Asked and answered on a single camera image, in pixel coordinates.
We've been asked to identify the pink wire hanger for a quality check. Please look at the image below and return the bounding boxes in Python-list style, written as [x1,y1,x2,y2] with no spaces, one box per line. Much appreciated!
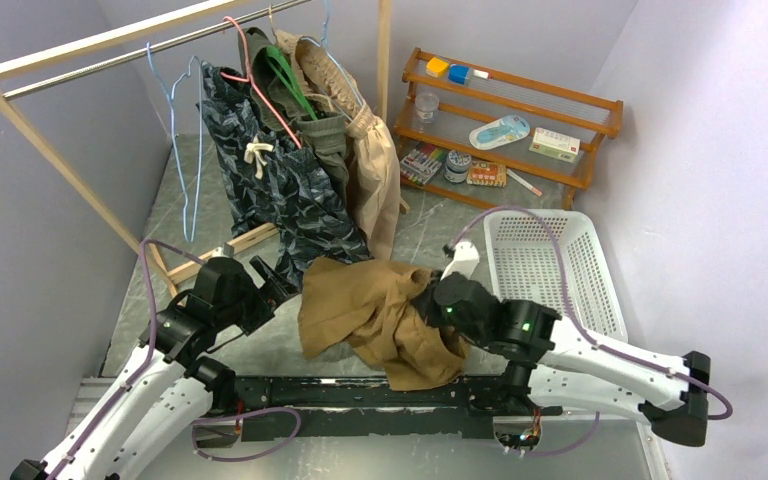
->
[222,16,302,149]

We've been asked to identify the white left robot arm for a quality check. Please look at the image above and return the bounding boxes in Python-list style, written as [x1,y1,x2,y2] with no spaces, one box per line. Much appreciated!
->
[11,256,299,479]

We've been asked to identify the blue hanger at right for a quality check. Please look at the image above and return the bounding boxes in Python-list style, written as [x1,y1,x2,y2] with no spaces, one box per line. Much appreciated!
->
[299,0,367,111]

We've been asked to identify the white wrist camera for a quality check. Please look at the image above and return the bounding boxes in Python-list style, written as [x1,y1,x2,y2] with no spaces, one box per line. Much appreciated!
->
[209,243,235,259]
[441,240,481,280]

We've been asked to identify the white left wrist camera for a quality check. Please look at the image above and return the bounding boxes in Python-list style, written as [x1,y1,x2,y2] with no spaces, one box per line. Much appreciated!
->
[209,243,235,259]

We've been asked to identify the marker pen set pack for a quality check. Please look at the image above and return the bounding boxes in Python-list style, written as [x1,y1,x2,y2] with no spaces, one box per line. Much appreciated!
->
[399,142,448,186]

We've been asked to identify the orange snack packet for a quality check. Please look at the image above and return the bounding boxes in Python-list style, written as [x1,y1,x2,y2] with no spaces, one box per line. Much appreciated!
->
[466,160,507,188]

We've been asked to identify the tan brown shorts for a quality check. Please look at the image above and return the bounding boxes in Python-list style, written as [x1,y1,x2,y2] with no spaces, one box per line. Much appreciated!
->
[297,257,470,391]

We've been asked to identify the olive green shorts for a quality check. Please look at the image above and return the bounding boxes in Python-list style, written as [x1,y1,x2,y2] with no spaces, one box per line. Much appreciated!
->
[244,27,350,199]

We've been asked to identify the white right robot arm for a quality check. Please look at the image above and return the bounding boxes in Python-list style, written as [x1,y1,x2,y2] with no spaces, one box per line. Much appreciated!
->
[411,273,711,447]

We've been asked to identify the light blue wire hanger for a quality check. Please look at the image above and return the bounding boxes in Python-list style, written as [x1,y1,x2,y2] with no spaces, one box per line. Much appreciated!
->
[145,40,205,245]

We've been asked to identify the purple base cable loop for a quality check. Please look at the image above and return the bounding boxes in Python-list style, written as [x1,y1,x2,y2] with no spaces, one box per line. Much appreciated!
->
[190,405,303,464]

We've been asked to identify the green hanger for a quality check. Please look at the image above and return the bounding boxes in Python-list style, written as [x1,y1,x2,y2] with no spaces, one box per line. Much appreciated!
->
[265,45,318,120]

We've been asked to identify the wooden clothes rack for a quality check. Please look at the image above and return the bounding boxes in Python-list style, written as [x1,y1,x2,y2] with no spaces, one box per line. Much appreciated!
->
[0,1,392,296]

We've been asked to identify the blue block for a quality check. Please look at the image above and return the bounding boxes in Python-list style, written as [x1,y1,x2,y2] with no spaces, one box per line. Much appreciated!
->
[447,64,472,85]

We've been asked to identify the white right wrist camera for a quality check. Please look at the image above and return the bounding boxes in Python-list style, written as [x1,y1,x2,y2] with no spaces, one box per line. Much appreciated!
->
[441,240,481,280]

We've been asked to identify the clear plastic cup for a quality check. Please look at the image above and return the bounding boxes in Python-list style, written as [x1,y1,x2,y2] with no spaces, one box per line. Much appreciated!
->
[414,92,440,123]

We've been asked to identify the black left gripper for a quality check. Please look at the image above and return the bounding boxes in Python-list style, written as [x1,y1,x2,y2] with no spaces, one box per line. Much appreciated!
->
[214,255,301,334]

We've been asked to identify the white pen with red tip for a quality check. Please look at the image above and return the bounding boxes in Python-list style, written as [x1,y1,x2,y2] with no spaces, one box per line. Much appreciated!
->
[507,169,543,197]

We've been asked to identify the yellow block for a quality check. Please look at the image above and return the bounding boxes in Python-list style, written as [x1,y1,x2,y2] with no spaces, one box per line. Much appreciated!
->
[425,56,450,78]

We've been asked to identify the white plastic basket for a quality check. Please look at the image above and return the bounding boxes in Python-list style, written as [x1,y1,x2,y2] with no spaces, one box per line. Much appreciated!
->
[482,209,628,342]

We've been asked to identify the white green box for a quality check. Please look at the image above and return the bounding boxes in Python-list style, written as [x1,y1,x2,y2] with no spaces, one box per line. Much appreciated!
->
[529,127,581,163]

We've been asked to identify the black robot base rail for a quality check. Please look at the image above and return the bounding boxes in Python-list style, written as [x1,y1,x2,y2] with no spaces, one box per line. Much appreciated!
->
[204,374,538,441]

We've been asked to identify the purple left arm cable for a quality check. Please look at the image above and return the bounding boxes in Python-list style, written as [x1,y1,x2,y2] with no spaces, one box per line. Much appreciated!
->
[42,238,210,480]

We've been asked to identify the beige shorts with white stripe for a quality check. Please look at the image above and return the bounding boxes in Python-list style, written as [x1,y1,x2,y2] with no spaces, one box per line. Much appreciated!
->
[274,30,401,259]

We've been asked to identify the orange wooden shelf rack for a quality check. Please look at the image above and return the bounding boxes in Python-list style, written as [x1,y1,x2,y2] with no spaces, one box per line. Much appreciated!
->
[392,48,624,209]

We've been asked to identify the metal hanging rod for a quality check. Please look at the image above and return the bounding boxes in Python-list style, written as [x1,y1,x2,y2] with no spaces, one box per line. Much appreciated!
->
[1,0,312,101]

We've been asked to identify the dark leaf-print shorts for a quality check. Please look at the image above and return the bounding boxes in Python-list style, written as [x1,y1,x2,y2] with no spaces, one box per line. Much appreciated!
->
[199,62,372,286]

